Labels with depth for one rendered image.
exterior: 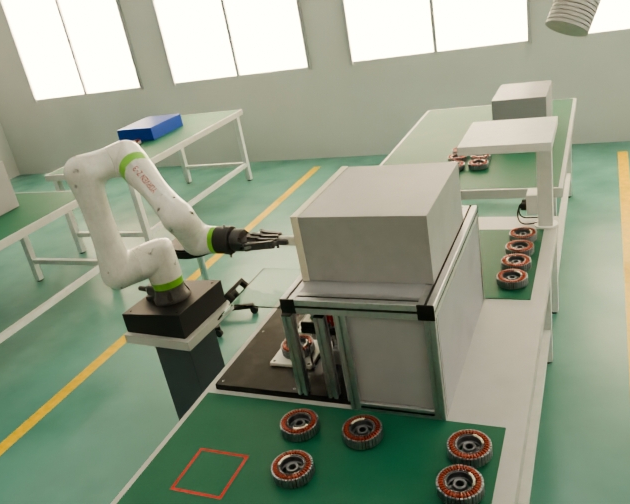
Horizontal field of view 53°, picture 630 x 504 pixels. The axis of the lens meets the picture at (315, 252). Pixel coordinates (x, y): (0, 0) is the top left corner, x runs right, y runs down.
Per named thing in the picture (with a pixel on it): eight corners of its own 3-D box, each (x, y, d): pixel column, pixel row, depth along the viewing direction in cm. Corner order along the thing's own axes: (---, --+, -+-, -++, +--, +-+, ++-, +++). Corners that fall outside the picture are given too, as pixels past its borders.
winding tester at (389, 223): (302, 281, 187) (289, 216, 179) (351, 221, 223) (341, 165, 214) (433, 285, 171) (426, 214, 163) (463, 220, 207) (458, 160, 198)
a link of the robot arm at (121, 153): (106, 169, 236) (99, 140, 228) (139, 158, 242) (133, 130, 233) (125, 193, 225) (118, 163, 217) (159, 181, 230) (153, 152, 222)
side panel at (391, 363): (351, 409, 187) (334, 315, 174) (355, 403, 190) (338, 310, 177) (446, 421, 176) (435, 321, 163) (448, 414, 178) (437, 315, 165)
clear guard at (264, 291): (217, 320, 197) (212, 303, 195) (252, 283, 217) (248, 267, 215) (313, 326, 184) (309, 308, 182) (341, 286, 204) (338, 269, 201)
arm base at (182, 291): (131, 301, 263) (126, 288, 260) (158, 284, 273) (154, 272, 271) (171, 308, 246) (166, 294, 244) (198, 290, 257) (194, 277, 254)
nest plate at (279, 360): (270, 365, 212) (269, 362, 212) (288, 340, 224) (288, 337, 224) (311, 369, 206) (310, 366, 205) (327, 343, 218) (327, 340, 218)
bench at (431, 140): (371, 308, 389) (353, 193, 359) (436, 197, 540) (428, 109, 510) (564, 318, 344) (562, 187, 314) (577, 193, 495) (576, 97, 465)
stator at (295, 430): (279, 422, 187) (277, 412, 186) (316, 413, 188) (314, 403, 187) (284, 447, 177) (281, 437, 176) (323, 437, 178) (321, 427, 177)
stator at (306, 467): (323, 469, 167) (321, 458, 165) (293, 497, 160) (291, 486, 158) (294, 453, 174) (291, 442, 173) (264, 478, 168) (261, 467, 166)
